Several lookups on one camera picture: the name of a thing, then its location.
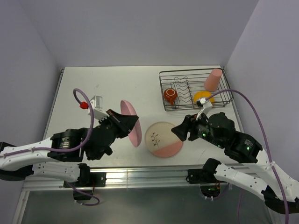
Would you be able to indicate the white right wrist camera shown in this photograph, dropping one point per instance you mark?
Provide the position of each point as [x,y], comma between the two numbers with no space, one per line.
[205,107]

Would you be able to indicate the black wire dish rack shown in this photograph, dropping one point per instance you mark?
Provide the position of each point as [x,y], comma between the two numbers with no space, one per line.
[187,83]

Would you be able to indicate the pink plastic cup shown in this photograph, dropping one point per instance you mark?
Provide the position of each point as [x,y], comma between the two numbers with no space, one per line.
[213,80]

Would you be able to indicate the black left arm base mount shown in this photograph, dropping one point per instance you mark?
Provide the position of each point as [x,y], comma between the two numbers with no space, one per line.
[92,180]

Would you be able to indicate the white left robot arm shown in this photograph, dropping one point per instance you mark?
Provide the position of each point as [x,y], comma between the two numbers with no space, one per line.
[60,156]

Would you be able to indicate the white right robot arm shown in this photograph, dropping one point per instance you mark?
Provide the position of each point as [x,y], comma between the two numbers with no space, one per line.
[271,184]

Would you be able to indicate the orange and black teacup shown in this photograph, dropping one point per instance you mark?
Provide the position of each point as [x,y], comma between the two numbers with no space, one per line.
[170,95]

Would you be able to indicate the cream and pink floral plate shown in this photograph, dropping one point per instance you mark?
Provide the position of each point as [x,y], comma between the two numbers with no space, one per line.
[161,141]

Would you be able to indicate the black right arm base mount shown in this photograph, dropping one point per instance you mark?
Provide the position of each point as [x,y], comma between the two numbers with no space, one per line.
[209,186]

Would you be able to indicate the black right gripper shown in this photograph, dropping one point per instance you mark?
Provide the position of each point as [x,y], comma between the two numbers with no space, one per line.
[188,124]

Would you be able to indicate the aluminium table rail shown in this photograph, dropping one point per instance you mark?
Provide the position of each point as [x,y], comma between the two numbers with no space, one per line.
[122,178]

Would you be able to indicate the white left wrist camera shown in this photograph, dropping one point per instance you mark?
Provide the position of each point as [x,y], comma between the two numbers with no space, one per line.
[96,106]

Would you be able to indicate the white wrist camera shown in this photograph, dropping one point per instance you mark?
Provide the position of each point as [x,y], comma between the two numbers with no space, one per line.
[205,107]
[96,106]

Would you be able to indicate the yellow bowl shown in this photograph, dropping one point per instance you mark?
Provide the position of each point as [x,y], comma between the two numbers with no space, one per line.
[199,95]

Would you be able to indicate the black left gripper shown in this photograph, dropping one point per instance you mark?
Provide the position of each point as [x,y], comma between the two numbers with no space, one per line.
[124,122]

